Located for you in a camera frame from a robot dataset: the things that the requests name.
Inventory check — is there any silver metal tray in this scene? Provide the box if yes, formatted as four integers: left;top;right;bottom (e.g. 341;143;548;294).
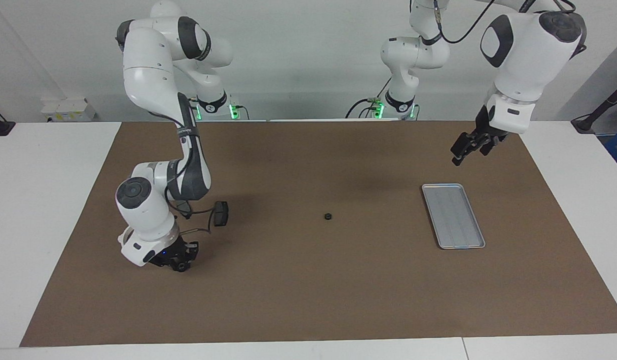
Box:
421;183;487;250

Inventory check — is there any short rectangular brake pad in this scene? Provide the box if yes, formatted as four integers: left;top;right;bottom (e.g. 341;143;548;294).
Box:
214;200;230;228

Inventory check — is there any black angled stand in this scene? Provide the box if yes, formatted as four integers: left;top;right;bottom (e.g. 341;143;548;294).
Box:
571;80;617;135

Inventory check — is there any brown table mat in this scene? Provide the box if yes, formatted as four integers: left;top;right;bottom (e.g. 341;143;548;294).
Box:
19;120;617;348

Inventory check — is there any white power socket box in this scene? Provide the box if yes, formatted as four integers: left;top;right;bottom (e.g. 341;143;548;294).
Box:
41;98;96;123

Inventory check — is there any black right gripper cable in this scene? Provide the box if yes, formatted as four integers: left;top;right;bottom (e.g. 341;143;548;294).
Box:
166;199;217;236

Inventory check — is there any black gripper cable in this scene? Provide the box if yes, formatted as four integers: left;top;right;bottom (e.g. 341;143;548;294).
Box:
166;199;217;236
433;0;577;44

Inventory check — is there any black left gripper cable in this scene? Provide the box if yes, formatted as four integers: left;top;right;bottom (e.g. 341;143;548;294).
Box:
433;0;577;44

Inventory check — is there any black arm base cable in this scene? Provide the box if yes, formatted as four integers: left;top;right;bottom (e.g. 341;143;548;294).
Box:
345;97;384;120

